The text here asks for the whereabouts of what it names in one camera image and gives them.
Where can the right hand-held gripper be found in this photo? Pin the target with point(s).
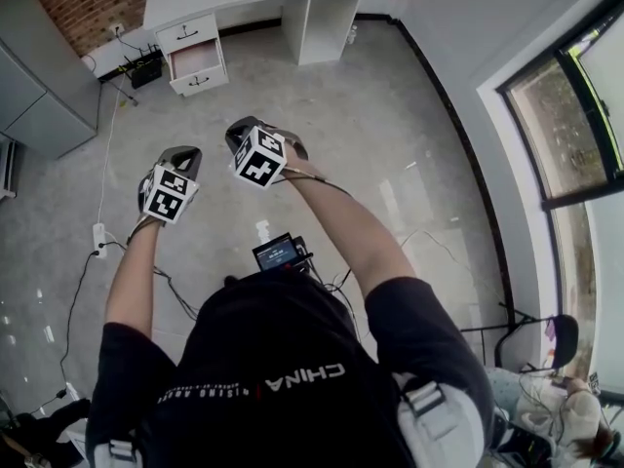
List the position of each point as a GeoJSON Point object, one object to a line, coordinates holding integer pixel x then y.
{"type": "Point", "coordinates": [258, 164]}

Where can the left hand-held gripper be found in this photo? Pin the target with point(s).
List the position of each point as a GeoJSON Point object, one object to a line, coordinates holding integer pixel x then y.
{"type": "Point", "coordinates": [166, 205]}

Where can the white cabinet drawer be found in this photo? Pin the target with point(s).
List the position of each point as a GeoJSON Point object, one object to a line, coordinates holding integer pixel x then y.
{"type": "Point", "coordinates": [192, 59]}

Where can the person's right forearm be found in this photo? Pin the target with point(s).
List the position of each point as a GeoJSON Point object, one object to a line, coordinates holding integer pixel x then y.
{"type": "Point", "coordinates": [351, 232]}

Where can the person's left forearm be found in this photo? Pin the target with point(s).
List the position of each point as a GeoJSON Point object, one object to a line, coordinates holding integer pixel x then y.
{"type": "Point", "coordinates": [134, 281]}

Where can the person's right hand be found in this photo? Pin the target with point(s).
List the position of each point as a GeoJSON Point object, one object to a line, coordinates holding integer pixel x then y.
{"type": "Point", "coordinates": [296, 146]}

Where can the black router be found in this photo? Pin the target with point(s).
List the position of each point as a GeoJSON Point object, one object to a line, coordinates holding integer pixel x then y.
{"type": "Point", "coordinates": [146, 73]}

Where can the white power strip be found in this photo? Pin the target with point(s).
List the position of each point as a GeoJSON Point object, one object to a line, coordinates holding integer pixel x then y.
{"type": "Point", "coordinates": [99, 239]}

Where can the black screen device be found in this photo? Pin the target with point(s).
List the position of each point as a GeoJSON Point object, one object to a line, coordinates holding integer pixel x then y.
{"type": "Point", "coordinates": [275, 254]}

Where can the clear plastic bottle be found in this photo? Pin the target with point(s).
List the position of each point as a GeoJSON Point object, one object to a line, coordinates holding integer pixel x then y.
{"type": "Point", "coordinates": [352, 34]}

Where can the grey cabinet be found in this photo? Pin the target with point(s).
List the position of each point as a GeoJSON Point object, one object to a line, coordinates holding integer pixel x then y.
{"type": "Point", "coordinates": [39, 90]}

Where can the white slatted appliance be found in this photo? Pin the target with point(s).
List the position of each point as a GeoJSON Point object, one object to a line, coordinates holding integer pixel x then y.
{"type": "Point", "coordinates": [9, 168]}

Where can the black printed T-shirt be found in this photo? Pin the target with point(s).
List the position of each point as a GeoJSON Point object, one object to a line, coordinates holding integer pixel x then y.
{"type": "Point", "coordinates": [292, 334]}

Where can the black bag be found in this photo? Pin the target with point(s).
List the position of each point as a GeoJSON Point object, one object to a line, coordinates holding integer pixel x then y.
{"type": "Point", "coordinates": [44, 427]}

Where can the light checkered cloth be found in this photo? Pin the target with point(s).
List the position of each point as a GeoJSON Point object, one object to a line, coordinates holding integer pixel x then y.
{"type": "Point", "coordinates": [502, 388]}

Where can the black folding chair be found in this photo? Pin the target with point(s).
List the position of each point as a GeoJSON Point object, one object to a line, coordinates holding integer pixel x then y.
{"type": "Point", "coordinates": [565, 339]}

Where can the white wall outlet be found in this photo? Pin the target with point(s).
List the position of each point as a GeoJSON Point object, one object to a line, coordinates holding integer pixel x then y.
{"type": "Point", "coordinates": [117, 28]}

